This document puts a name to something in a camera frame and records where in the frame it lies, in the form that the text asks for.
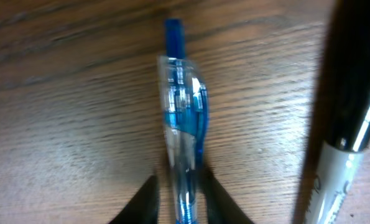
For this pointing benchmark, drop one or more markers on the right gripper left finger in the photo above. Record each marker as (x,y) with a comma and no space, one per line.
(143,208)

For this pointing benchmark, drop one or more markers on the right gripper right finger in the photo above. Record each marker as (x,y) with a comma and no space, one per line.
(220,207)

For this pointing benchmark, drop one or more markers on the blue ballpoint pen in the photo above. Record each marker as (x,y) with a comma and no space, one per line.
(184,103)

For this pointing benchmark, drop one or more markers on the black and white marker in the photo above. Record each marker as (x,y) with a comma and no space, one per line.
(346,59)

